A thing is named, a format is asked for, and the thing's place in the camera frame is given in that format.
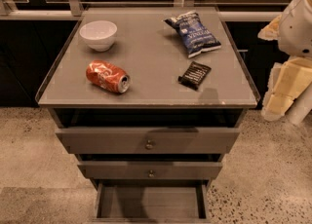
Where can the blue chip bag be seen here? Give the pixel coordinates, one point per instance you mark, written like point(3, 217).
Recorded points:
point(196, 37)

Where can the grey top drawer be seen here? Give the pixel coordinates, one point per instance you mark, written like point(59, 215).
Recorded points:
point(147, 140)

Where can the grey middle drawer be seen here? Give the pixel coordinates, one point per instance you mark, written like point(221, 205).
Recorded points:
point(150, 170)

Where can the black snack bar wrapper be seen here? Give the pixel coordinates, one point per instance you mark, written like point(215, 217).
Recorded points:
point(194, 75)

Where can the grey drawer cabinet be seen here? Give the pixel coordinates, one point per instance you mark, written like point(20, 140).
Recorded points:
point(152, 54)

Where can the white cylindrical post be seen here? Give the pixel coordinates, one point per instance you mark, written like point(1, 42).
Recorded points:
point(301, 107)

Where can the red crushed coke can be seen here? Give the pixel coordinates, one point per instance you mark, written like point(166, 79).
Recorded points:
point(108, 76)

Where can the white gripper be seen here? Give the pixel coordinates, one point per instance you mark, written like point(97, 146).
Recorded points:
point(297, 28)

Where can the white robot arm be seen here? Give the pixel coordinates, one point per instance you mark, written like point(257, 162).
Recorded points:
point(295, 29)

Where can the grey bottom drawer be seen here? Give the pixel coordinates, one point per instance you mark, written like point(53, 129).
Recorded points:
point(160, 202)

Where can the white ceramic bowl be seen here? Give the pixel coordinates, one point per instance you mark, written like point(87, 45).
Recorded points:
point(99, 35)

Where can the grey drawer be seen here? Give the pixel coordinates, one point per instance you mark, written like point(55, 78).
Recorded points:
point(160, 202)
point(150, 170)
point(147, 140)

